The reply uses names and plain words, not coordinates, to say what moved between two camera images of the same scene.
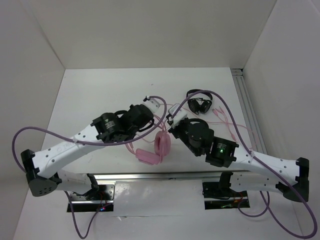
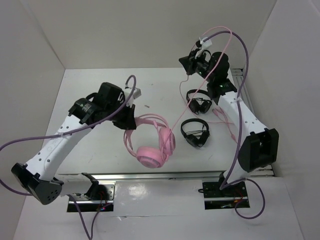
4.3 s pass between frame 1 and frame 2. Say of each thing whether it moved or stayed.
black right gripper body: moved
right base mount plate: stayed
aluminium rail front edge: stayed
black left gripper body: moved
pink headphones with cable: moved
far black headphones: stayed
